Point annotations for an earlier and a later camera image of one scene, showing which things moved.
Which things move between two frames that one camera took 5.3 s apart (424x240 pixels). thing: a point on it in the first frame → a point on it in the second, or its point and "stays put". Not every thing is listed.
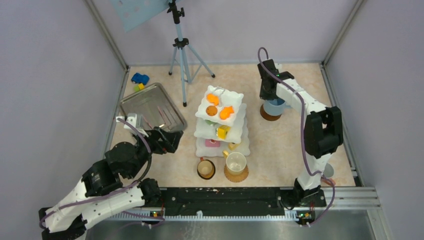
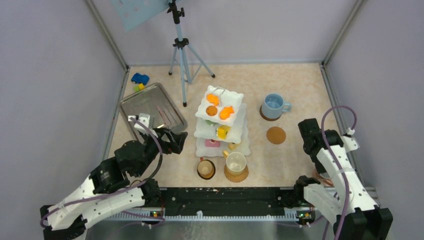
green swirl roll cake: x=209 y=122 stays put
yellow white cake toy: x=232 y=146 stays put
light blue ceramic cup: x=275 y=106 stays put
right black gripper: x=263 y=95 → x=318 y=165
